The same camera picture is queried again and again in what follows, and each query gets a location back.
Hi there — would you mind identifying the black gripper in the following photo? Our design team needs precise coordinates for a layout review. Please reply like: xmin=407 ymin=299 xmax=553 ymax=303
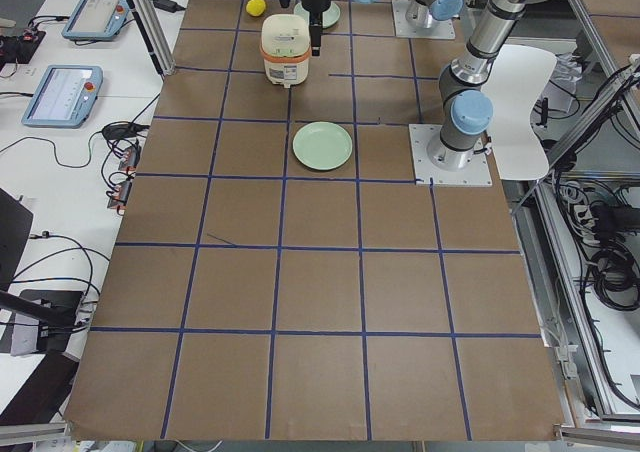
xmin=301 ymin=0 xmax=331 ymax=56

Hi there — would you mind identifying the white rice cooker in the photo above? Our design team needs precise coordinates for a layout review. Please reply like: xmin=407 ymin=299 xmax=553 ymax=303
xmin=260 ymin=14 xmax=311 ymax=88

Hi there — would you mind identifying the right green plate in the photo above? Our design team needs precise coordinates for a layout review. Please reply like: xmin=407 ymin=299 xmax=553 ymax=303
xmin=294 ymin=2 xmax=341 ymax=29

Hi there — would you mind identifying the green plate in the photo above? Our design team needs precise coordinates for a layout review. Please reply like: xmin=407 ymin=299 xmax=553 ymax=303
xmin=294 ymin=2 xmax=341 ymax=29
xmin=293 ymin=122 xmax=353 ymax=171

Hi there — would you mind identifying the yellow lemon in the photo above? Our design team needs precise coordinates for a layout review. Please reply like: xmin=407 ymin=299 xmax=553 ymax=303
xmin=245 ymin=0 xmax=267 ymax=17

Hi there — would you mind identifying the left green plate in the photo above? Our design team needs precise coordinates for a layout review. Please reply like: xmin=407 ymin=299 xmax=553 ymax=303
xmin=293 ymin=122 xmax=353 ymax=171

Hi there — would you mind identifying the black power adapter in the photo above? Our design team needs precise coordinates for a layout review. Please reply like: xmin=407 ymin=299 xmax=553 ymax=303
xmin=152 ymin=0 xmax=185 ymax=13

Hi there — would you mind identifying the white chair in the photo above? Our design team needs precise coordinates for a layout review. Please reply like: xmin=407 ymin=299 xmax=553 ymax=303
xmin=481 ymin=45 xmax=556 ymax=181

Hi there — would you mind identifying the far teach pendant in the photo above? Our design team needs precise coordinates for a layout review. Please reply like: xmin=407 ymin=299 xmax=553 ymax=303
xmin=62 ymin=0 xmax=130 ymax=41

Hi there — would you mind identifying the teach pendant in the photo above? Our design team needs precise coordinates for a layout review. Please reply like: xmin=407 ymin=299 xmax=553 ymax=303
xmin=62 ymin=0 xmax=130 ymax=41
xmin=21 ymin=65 xmax=103 ymax=129

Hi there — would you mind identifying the near teach pendant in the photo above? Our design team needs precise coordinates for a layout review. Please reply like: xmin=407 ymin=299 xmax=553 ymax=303
xmin=21 ymin=65 xmax=103 ymax=129

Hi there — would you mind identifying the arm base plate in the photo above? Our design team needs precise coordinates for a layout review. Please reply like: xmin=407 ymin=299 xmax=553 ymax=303
xmin=392 ymin=0 xmax=455 ymax=40
xmin=409 ymin=124 xmax=492 ymax=187

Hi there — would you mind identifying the aluminium frame post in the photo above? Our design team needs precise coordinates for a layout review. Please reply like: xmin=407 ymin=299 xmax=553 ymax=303
xmin=125 ymin=0 xmax=175 ymax=77

